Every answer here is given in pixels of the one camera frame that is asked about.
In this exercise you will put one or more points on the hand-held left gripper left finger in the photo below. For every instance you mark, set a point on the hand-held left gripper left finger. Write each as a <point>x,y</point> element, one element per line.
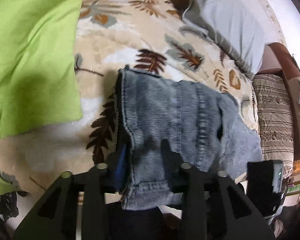
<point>121,166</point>

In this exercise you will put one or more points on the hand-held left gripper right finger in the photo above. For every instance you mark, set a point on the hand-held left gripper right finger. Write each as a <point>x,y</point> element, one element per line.
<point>172,167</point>

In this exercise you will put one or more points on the grey-blue denim pants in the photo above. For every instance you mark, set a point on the grey-blue denim pants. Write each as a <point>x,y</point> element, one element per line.
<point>177,110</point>

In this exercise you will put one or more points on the striped beige cushion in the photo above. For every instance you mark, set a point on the striped beige cushion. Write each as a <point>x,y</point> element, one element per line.
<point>272,110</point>

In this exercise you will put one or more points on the dark cloth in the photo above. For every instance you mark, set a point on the dark cloth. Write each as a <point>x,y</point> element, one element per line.
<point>7,205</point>

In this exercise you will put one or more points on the brown and pink cushion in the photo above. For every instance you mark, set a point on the brown and pink cushion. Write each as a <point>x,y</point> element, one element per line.
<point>277,52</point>

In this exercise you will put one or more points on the leaf print fleece blanket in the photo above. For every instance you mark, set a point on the leaf print fleece blanket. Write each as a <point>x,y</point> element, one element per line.
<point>130,30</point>

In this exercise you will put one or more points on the bright green quilt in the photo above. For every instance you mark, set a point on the bright green quilt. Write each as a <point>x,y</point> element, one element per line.
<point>35,55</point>

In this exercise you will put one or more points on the light grey pillow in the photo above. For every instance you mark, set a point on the light grey pillow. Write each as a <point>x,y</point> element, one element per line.
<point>227,25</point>

